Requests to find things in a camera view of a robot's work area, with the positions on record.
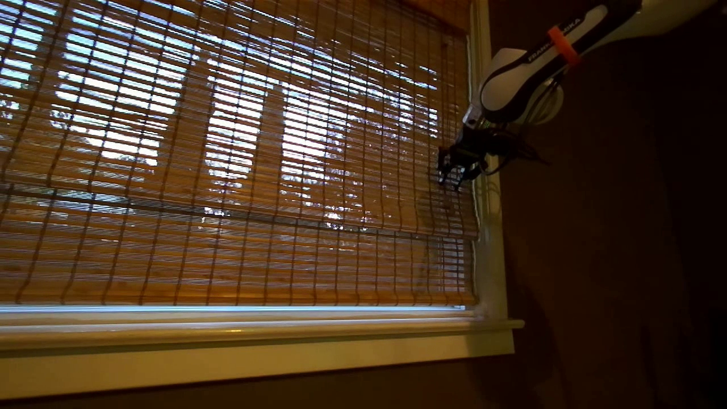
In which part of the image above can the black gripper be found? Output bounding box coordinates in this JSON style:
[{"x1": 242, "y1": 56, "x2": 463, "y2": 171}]
[{"x1": 437, "y1": 126, "x2": 539, "y2": 188}]

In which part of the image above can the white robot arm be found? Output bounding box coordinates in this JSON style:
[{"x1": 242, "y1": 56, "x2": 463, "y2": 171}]
[{"x1": 437, "y1": 0, "x2": 719, "y2": 191}]

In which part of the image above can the brown bamboo window blind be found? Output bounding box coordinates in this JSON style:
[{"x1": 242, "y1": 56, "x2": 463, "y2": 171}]
[{"x1": 0, "y1": 0, "x2": 482, "y2": 308}]

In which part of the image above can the white window sill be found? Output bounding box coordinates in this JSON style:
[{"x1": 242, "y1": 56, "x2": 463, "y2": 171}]
[{"x1": 0, "y1": 319, "x2": 525, "y2": 399}]

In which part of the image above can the white window frame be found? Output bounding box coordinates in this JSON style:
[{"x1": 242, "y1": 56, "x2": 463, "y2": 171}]
[{"x1": 0, "y1": 0, "x2": 509, "y2": 330}]

